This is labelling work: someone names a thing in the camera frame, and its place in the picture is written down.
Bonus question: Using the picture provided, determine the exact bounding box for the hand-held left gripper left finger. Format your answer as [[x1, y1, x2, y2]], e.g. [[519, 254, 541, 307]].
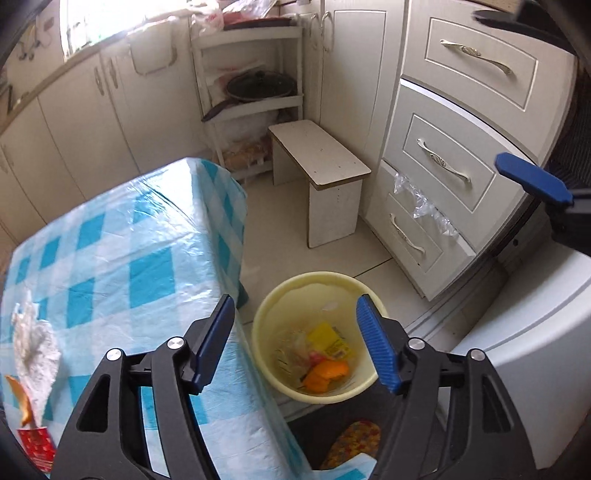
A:
[[48, 293, 236, 480]]

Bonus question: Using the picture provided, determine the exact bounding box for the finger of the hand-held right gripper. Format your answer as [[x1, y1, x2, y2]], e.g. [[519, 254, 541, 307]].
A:
[[494, 154, 591, 257], [471, 0, 580, 56]]

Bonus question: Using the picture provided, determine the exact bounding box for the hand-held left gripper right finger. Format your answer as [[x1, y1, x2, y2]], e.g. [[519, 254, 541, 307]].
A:
[[355, 294, 539, 480]]

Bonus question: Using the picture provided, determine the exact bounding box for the pale yellow plastic bin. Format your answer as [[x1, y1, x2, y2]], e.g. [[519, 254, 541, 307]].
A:
[[252, 272, 393, 404]]

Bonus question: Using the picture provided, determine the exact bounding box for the patterned slipper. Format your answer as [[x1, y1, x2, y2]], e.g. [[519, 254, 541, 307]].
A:
[[321, 418, 382, 472]]

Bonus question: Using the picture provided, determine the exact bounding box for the blue checkered plastic tablecloth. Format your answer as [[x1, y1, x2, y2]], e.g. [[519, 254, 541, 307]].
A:
[[0, 157, 315, 480]]

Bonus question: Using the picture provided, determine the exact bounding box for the clear plastic film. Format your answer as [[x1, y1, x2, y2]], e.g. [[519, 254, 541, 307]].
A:
[[392, 171, 460, 238]]

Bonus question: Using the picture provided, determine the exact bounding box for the white appliance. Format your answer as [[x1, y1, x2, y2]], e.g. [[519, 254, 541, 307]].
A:
[[443, 240, 591, 480]]

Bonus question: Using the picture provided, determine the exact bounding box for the crumpled white tissue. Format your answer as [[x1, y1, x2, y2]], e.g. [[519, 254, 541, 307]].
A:
[[11, 291, 63, 418]]

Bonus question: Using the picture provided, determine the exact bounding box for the plastic-wrapped food packet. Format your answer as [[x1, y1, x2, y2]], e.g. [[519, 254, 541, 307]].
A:
[[222, 138, 271, 169]]

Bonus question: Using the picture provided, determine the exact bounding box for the white wooden stool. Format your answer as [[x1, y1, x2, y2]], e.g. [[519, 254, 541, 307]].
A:
[[268, 119, 372, 249]]

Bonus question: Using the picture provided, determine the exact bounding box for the red printed packet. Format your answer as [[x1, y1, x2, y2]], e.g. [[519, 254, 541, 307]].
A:
[[16, 425, 58, 480]]

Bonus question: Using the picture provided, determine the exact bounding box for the white corner kitchen cabinet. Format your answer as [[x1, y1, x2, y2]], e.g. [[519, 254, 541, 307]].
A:
[[0, 41, 213, 245]]

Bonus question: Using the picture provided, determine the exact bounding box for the dark red tray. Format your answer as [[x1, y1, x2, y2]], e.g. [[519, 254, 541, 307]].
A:
[[224, 17, 293, 31]]

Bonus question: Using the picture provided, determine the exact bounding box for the dark lidded pan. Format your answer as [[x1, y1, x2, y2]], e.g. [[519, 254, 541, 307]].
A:
[[201, 70, 297, 123]]

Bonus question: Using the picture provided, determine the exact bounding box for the clear plastic bag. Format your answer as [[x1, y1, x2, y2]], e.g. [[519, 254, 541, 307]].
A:
[[222, 0, 278, 21]]

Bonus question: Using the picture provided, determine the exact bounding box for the white shelf rack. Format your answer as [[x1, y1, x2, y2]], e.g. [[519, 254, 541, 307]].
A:
[[191, 23, 305, 183]]

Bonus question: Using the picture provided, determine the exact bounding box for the white red-print shopping bag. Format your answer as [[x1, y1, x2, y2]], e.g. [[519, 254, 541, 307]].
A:
[[191, 0, 225, 35]]

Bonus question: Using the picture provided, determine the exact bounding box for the kitchen window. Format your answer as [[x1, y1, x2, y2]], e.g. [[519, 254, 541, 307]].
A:
[[60, 0, 195, 61]]

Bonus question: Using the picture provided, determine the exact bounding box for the white cabinet with ornate handles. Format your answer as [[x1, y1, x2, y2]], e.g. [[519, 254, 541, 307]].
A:
[[302, 0, 578, 301]]

